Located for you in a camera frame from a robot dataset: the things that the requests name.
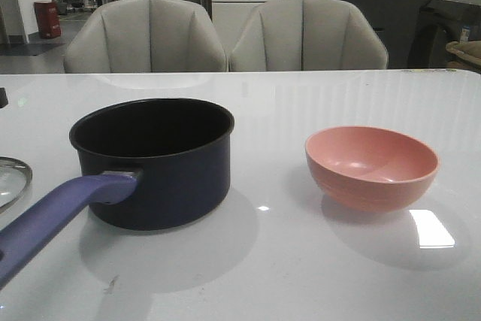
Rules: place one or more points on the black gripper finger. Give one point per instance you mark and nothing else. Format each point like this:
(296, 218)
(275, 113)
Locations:
(3, 98)

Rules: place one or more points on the glass pot lid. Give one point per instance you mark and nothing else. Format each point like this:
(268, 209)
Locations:
(16, 177)

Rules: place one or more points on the pink bowl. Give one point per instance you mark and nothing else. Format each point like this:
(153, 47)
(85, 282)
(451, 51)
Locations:
(370, 169)

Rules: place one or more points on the red bin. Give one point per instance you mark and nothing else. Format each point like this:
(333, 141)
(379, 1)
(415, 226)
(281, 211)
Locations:
(47, 19)

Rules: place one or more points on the left grey chair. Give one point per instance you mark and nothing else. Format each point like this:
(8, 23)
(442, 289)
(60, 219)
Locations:
(142, 36)

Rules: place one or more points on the grey chair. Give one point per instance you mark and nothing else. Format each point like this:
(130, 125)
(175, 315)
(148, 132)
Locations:
(307, 35)
(142, 36)

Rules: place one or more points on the dark blue saucepan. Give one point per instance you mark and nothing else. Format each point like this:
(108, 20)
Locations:
(146, 165)

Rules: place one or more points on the right grey chair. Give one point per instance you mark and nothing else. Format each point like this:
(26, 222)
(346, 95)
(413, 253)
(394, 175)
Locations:
(307, 35)

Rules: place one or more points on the dark counter cabinet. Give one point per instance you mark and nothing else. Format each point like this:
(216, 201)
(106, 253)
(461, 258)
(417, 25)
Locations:
(415, 32)

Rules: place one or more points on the beige cushion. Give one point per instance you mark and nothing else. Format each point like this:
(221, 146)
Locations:
(465, 55)

